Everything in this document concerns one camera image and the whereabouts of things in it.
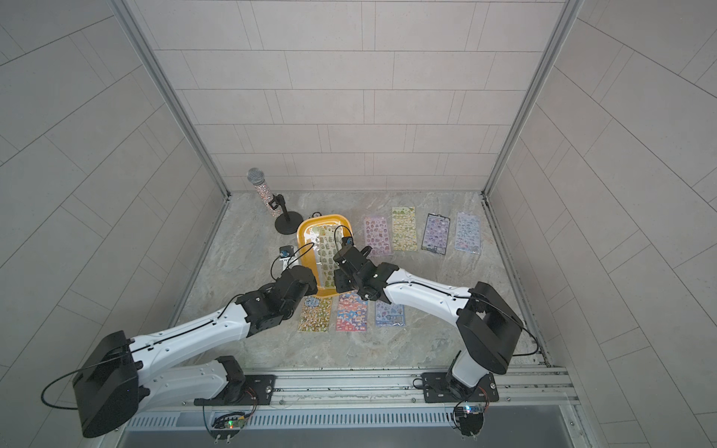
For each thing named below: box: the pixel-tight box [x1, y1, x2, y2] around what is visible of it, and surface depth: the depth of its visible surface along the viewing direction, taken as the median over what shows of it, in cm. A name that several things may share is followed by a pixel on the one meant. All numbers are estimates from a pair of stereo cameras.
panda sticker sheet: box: [297, 295, 333, 333], surface depth 84 cm
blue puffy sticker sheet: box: [375, 300, 407, 327], surface depth 86 cm
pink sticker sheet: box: [364, 215, 392, 256], surface depth 107 cm
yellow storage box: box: [296, 214, 353, 298], surface depth 85 cm
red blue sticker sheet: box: [336, 290, 368, 332], surface depth 86 cm
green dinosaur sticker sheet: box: [311, 224, 343, 289], surface depth 85 cm
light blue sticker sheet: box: [453, 211, 481, 255], surface depth 107 cm
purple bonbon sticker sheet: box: [421, 212, 451, 255], surface depth 107 cm
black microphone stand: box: [268, 194, 304, 236], surface depth 107 cm
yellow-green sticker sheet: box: [392, 206, 419, 252], surface depth 107 cm
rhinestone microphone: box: [246, 167, 282, 219], surface depth 85 cm
